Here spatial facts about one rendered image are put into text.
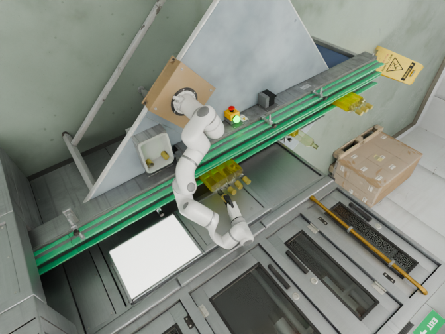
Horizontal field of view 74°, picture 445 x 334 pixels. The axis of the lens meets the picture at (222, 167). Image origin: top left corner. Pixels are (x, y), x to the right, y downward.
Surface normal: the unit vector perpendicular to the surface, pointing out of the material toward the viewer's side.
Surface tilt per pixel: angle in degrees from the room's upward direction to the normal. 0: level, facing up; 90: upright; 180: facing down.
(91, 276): 90
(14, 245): 90
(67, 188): 90
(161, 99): 0
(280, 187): 91
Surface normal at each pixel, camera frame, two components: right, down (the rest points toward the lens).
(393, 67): -0.55, 0.16
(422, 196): -0.07, -0.69
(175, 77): 0.57, 0.57
